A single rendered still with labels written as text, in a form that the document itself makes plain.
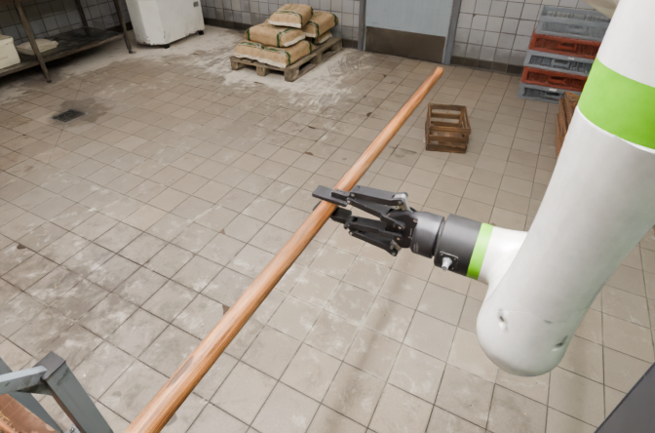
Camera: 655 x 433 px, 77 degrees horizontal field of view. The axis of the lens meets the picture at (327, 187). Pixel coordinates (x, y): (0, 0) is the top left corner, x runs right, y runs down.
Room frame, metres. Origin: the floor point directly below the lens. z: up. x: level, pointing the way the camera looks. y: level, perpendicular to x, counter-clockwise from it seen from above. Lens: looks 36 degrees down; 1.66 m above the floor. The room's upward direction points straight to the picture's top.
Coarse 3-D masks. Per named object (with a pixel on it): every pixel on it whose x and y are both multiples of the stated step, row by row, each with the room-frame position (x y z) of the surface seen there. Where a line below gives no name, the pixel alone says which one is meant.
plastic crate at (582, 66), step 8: (528, 56) 3.71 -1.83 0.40; (536, 56) 3.95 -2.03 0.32; (544, 56) 3.65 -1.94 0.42; (552, 56) 3.62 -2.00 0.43; (560, 56) 3.59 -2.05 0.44; (568, 56) 3.56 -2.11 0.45; (528, 64) 3.70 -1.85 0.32; (536, 64) 3.68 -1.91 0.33; (544, 64) 3.72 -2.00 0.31; (552, 64) 3.61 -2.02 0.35; (560, 64) 3.58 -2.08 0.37; (568, 64) 3.55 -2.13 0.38; (576, 64) 3.52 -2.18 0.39; (584, 64) 3.73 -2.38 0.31; (592, 64) 3.72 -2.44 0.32; (568, 72) 3.54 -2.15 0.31; (576, 72) 3.51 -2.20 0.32; (584, 72) 3.48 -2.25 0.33
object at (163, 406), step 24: (384, 144) 0.81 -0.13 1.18; (360, 168) 0.70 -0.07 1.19; (312, 216) 0.54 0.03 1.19; (288, 264) 0.44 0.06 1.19; (264, 288) 0.39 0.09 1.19; (240, 312) 0.34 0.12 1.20; (216, 336) 0.30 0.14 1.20; (192, 360) 0.27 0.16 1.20; (168, 384) 0.24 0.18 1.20; (192, 384) 0.25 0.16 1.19; (144, 408) 0.22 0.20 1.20; (168, 408) 0.22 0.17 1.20; (144, 432) 0.19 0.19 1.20
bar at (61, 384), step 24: (0, 360) 0.63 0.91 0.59; (48, 360) 0.42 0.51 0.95; (0, 384) 0.35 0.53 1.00; (24, 384) 0.37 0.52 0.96; (48, 384) 0.38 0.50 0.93; (72, 384) 0.41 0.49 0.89; (72, 408) 0.39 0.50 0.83; (96, 408) 0.42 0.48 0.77; (72, 432) 0.69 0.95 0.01; (96, 432) 0.39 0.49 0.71
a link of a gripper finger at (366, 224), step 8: (360, 216) 0.58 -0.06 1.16; (344, 224) 0.56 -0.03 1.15; (352, 224) 0.56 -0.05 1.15; (360, 224) 0.56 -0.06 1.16; (368, 224) 0.56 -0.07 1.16; (376, 224) 0.55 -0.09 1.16; (384, 224) 0.55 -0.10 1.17; (376, 232) 0.54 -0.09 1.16; (384, 232) 0.53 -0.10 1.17; (392, 232) 0.53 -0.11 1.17; (400, 240) 0.51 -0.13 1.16
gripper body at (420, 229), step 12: (396, 216) 0.53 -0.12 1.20; (408, 216) 0.52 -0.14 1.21; (420, 216) 0.51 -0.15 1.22; (432, 216) 0.51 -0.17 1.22; (408, 228) 0.52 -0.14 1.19; (420, 228) 0.50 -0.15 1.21; (432, 228) 0.49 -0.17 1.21; (408, 240) 0.52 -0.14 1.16; (420, 240) 0.48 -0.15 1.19; (432, 240) 0.48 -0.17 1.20; (420, 252) 0.48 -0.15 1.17
